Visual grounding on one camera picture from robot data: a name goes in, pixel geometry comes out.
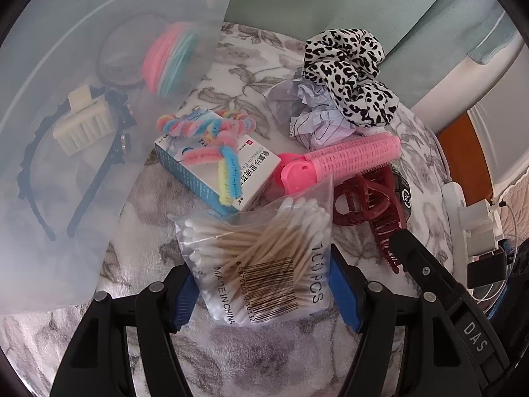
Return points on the pink hair roller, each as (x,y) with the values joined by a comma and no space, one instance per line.
(298,172)

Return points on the white paper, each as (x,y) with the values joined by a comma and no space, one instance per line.
(305,112)

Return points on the leopard print scrunchie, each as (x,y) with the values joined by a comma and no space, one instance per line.
(346,63)

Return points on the blue white medicine box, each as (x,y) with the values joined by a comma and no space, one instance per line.
(214,155)

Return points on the bag of cotton swabs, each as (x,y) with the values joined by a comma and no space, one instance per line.
(264,266)

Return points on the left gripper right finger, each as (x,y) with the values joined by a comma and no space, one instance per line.
(409,336)

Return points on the cream hair claw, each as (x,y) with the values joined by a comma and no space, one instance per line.
(88,120)

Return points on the clear plastic storage box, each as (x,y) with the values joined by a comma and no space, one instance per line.
(83,83)

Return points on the dark red hair claw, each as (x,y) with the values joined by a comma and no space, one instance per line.
(381,198)

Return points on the black headband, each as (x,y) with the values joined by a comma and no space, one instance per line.
(55,191)

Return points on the green curtain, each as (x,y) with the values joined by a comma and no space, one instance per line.
(424,40)

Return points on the white power strip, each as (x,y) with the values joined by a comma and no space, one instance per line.
(475,229)

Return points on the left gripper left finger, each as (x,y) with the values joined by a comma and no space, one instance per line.
(96,361)

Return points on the black charger block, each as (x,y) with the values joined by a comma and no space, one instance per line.
(488,269)

